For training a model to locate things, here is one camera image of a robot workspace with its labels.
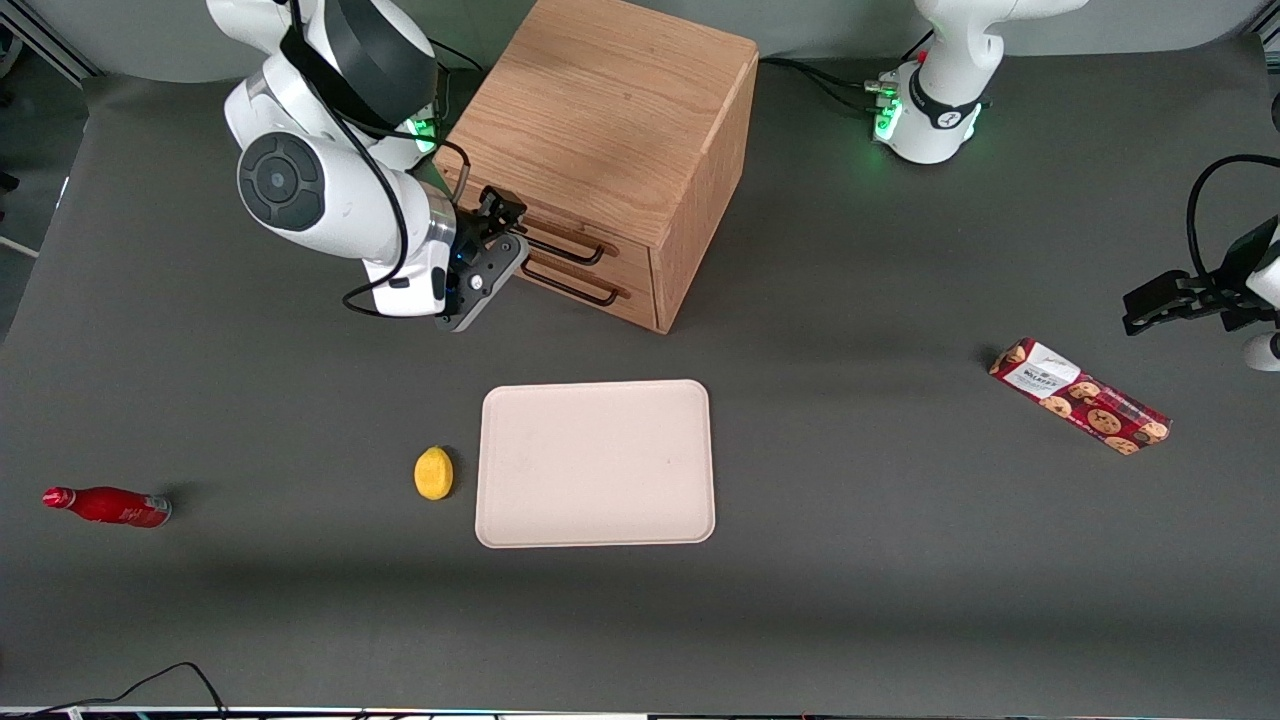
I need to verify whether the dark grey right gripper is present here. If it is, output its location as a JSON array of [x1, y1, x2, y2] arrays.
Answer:
[[437, 186, 529, 333]]

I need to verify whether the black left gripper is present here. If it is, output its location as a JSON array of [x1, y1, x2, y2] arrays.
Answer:
[[1122, 215, 1280, 336]]

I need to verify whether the dark metal drawer handle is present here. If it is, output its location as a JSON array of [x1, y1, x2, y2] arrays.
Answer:
[[520, 255, 631, 307], [515, 220, 618, 267]]

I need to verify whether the wooden drawer with scuffed handle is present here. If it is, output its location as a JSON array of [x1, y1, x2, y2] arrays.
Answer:
[[445, 172, 656, 293]]

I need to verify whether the oak wooden drawer cabinet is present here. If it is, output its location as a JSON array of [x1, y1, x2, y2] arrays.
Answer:
[[433, 0, 759, 334]]

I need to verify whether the red cookie box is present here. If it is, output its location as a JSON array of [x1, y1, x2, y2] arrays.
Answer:
[[988, 337, 1172, 457]]

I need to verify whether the beige plastic tray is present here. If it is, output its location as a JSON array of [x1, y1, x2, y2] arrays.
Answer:
[[475, 379, 717, 549]]

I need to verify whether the yellow lemon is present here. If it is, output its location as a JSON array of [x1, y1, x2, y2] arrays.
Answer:
[[414, 446, 455, 501]]

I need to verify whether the red metal bottle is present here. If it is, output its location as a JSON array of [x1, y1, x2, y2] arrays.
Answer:
[[42, 486, 173, 529]]

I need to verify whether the black looped gripper cable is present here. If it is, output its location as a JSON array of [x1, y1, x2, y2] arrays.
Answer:
[[1186, 154, 1280, 293]]

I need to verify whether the black base cable bundle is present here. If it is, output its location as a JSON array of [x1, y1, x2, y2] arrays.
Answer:
[[757, 55, 901, 116], [425, 35, 486, 101]]

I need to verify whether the aluminium frame profile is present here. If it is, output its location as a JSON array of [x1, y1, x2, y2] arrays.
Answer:
[[0, 0, 101, 86]]

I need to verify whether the thin black floor cable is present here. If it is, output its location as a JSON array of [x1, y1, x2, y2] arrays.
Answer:
[[0, 662, 231, 719]]

